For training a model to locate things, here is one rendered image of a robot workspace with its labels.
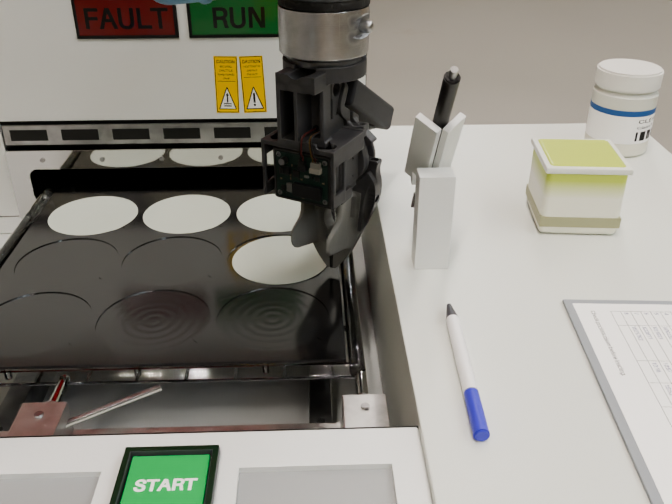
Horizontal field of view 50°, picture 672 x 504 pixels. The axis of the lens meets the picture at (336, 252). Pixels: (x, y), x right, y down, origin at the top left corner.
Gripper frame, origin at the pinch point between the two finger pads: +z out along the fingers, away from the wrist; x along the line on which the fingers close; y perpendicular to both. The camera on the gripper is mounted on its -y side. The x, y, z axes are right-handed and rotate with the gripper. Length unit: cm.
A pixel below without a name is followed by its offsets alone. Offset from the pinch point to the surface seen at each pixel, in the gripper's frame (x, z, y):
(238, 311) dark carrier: -4.6, 2.2, 10.7
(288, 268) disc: -4.3, 2.0, 2.2
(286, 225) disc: -9.4, 2.1, -6.0
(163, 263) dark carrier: -16.4, 2.2, 7.0
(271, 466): 11.5, -4.0, 30.4
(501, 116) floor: -63, 92, -310
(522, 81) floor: -70, 92, -377
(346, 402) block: 10.3, 1.2, 18.1
